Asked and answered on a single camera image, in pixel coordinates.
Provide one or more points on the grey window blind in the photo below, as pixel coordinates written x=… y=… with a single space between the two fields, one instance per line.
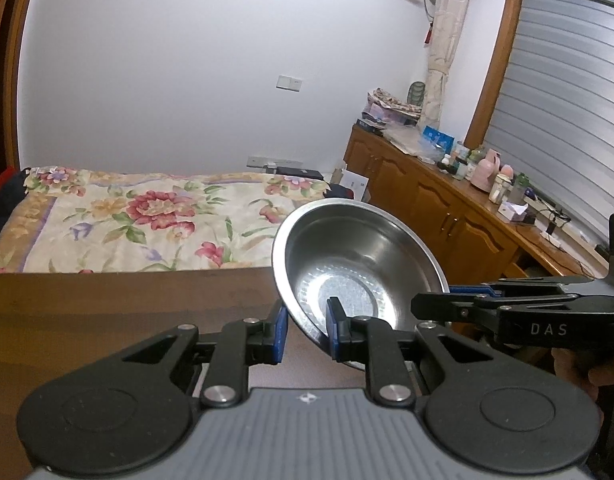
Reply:
x=567 y=95

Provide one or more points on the floral cloth pile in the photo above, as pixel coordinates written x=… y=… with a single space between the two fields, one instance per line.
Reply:
x=392 y=100

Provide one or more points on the wooden window frame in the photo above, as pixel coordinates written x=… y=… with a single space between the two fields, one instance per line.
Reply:
x=492 y=50

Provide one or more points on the wooden sideboard cabinet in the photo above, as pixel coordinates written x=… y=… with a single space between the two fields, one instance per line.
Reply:
x=437 y=200

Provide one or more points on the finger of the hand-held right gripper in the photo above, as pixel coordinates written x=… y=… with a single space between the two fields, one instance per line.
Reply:
x=477 y=289
x=447 y=307

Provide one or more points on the white bottle with pink cap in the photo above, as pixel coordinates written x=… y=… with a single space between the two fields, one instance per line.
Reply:
x=499 y=189

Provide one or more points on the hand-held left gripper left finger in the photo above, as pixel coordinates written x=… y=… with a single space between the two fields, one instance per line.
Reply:
x=281 y=332

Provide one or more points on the green ribbed fan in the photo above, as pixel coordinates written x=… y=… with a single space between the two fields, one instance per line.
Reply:
x=417 y=93

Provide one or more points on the white power strip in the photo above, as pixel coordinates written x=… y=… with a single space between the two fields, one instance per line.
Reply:
x=542 y=202

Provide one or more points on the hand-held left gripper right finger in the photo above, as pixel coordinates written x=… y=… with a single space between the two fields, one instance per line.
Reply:
x=333 y=330

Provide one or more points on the pink thermos jug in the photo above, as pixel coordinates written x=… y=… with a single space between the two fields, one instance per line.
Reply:
x=487 y=172

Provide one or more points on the large steel bowl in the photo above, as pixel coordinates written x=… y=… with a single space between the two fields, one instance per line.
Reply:
x=357 y=250

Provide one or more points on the dark cloth pile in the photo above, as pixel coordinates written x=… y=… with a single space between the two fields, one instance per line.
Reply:
x=2 y=210

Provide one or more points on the white wall switch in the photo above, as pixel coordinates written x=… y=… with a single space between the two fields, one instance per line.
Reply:
x=290 y=82

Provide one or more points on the small red hanging ornament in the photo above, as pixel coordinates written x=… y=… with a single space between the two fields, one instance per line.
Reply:
x=430 y=31

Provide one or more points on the green bottle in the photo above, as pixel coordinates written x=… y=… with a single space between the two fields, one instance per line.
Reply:
x=519 y=190

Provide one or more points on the dark flat box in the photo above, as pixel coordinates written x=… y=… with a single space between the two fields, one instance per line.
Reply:
x=371 y=126

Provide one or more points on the clear plastic bag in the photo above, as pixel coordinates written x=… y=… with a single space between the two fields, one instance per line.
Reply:
x=412 y=144

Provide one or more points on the floral bed blanket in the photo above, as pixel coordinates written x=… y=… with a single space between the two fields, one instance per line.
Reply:
x=147 y=220

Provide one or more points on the blue box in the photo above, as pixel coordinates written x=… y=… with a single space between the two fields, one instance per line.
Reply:
x=437 y=136

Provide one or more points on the white tissue box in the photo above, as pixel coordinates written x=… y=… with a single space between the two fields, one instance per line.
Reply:
x=513 y=212

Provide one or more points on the beige curtain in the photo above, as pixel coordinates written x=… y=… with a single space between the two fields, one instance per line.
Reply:
x=447 y=45

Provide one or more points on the white cardboard box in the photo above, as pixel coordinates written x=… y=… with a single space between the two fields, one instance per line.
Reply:
x=357 y=184

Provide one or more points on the black flat device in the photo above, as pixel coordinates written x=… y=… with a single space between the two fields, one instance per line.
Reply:
x=299 y=172

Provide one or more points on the person's right hand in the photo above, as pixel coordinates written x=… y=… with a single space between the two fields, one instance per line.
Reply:
x=582 y=365

